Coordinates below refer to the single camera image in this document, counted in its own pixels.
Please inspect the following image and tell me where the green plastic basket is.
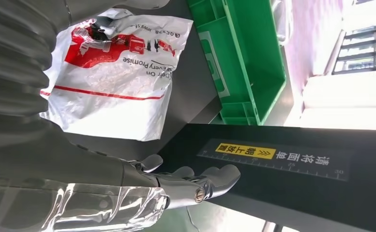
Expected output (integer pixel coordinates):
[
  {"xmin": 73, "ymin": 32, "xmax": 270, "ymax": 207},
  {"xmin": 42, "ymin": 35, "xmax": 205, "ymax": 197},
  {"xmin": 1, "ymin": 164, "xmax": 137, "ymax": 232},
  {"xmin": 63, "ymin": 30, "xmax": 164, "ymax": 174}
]
[{"xmin": 187, "ymin": 0, "xmax": 287, "ymax": 126}]

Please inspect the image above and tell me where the black weighing device with column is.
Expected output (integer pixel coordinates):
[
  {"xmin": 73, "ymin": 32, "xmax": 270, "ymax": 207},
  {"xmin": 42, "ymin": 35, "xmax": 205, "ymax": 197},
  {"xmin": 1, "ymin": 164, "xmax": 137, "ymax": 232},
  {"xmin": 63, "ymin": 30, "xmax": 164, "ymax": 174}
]
[{"xmin": 64, "ymin": 0, "xmax": 376, "ymax": 232}]

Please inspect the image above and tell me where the plain grey courier bag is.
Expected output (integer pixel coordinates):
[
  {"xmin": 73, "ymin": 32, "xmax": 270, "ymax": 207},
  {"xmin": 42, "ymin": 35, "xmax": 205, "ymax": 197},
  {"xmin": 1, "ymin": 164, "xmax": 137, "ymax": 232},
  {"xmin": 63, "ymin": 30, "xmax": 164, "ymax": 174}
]
[{"xmin": 271, "ymin": 0, "xmax": 293, "ymax": 44}]

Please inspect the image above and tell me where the window with dark bars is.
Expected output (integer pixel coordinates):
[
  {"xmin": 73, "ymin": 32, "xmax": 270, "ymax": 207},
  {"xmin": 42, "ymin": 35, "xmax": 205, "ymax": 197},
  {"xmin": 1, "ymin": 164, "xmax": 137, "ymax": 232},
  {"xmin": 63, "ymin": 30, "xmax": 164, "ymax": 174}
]
[{"xmin": 331, "ymin": 22, "xmax": 376, "ymax": 76}]

